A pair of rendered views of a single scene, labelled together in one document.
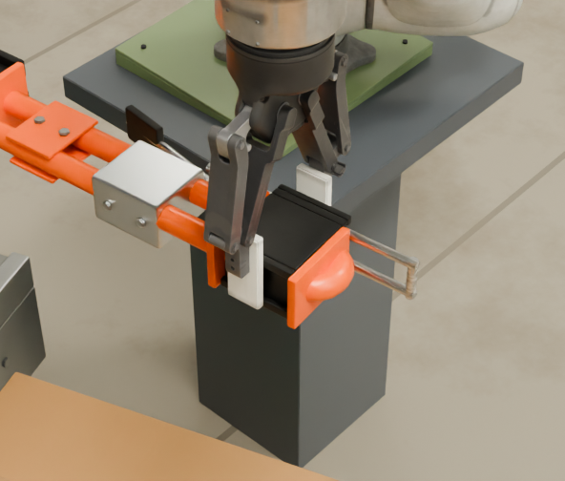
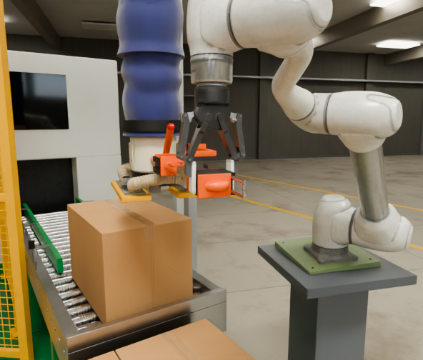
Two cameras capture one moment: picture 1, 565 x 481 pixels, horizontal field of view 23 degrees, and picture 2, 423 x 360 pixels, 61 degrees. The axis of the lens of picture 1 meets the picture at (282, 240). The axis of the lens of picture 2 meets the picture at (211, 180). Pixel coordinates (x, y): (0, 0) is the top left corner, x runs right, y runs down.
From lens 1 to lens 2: 75 cm
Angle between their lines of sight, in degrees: 44
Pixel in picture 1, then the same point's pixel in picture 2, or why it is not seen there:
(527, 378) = not seen: outside the picture
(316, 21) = (211, 71)
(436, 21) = (372, 239)
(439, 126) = (372, 281)
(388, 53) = (362, 260)
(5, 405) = (196, 324)
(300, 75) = (207, 94)
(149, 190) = not seen: hidden behind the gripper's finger
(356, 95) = (344, 266)
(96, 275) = (273, 341)
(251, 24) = (193, 73)
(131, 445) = (223, 347)
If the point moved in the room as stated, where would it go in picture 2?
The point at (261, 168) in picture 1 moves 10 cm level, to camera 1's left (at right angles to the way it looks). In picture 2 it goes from (197, 133) to (161, 133)
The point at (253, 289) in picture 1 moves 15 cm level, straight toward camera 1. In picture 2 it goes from (191, 184) to (144, 197)
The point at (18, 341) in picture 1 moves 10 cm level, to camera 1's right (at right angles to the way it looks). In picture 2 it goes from (216, 316) to (234, 323)
